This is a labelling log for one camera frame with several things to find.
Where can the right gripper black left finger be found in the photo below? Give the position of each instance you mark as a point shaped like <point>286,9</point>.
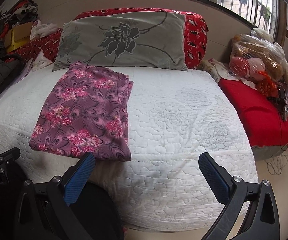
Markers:
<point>69,207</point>

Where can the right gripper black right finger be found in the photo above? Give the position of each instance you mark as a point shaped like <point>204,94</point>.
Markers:
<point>262,218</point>

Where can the purple pink floral garment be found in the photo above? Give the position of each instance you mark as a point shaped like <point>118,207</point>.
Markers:
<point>86,112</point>

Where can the pile of clothes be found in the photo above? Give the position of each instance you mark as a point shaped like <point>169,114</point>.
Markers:
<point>23,12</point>

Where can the yellow cardboard box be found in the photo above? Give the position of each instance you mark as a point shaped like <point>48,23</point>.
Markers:
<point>17,37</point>

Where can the red cushion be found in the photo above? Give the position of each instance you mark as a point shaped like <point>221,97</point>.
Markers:
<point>260,118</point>

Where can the white plastic bag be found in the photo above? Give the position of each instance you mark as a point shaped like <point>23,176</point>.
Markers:
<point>40,30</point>

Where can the white quilted bed cover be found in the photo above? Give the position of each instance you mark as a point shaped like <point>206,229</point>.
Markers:
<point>174,116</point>

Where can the plastic bag of stuffed toys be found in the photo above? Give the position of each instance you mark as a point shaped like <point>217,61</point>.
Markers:
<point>258,59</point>

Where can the grey floral pillow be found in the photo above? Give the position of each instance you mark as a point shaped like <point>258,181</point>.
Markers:
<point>131,39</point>

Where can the red patterned pillow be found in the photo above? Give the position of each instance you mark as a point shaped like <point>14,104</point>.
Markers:
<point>195,36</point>

